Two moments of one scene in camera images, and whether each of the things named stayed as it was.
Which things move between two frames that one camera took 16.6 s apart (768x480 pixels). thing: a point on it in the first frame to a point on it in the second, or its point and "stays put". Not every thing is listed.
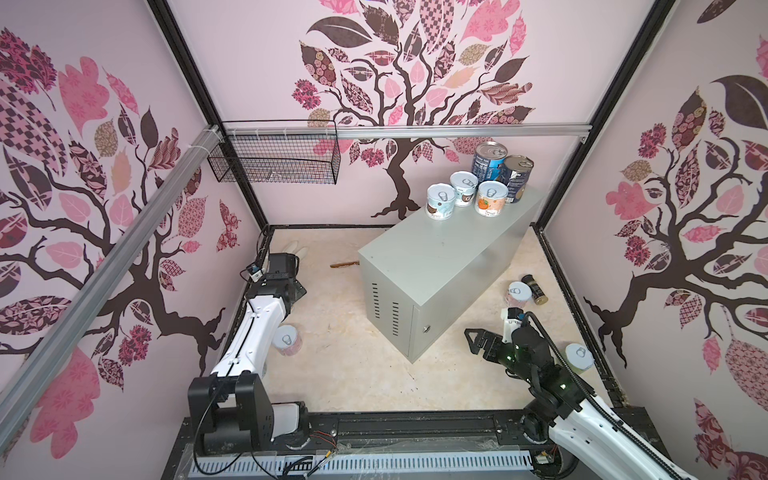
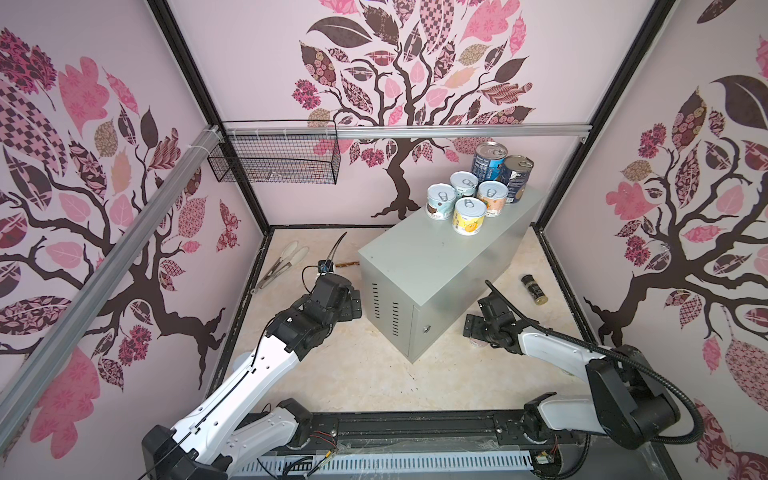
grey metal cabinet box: x=418 y=278 stays put
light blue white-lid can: x=440 y=201 stays put
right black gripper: x=483 y=336 to x=474 y=331
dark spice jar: x=538 y=294 stays put
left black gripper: x=298 y=288 to x=352 y=307
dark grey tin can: x=516 y=173 stays put
